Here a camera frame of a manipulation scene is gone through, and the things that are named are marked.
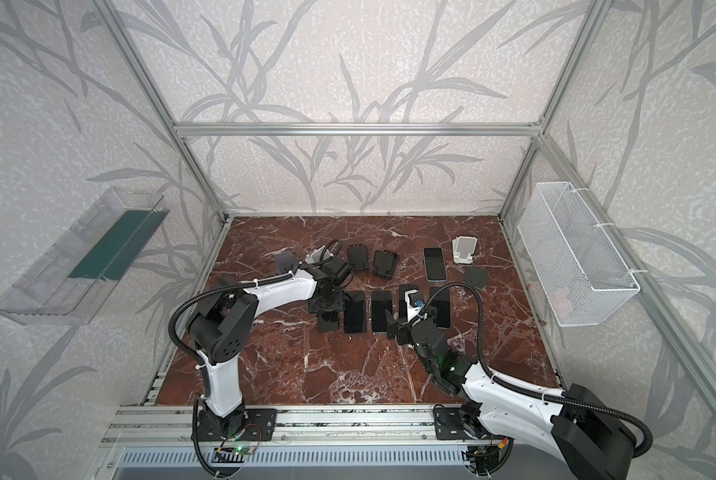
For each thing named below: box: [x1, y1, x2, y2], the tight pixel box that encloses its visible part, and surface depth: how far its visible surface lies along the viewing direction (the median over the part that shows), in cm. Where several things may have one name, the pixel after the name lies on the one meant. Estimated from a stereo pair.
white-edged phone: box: [424, 247, 448, 283], surface depth 107 cm
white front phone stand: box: [452, 236, 478, 264], surface depth 107 cm
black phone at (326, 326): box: [317, 315, 339, 332], surface depth 93 cm
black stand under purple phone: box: [372, 250, 399, 279], surface depth 101 cm
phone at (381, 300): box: [371, 290, 393, 332], surface depth 97 cm
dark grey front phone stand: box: [464, 265, 489, 289], surface depth 105 cm
